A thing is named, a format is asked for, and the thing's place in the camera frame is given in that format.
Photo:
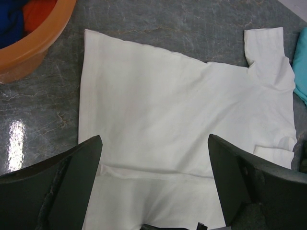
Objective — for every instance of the orange plastic basket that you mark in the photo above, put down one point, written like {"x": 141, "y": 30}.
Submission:
{"x": 23, "y": 57}

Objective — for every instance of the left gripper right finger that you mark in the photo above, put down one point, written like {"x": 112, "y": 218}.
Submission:
{"x": 255, "y": 193}

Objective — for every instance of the folded turquoise t shirt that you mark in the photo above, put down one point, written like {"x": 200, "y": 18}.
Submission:
{"x": 299, "y": 66}

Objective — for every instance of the white t shirt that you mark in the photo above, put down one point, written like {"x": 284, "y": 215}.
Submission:
{"x": 154, "y": 110}

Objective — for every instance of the olive green t shirt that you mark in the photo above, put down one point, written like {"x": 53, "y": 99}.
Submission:
{"x": 303, "y": 162}

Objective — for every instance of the orange garment in basket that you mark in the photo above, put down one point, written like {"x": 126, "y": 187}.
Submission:
{"x": 35, "y": 12}

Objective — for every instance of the dark blue t shirt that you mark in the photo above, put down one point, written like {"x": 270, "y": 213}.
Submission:
{"x": 11, "y": 21}

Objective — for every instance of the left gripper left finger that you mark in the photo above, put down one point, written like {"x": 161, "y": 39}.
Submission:
{"x": 52, "y": 194}

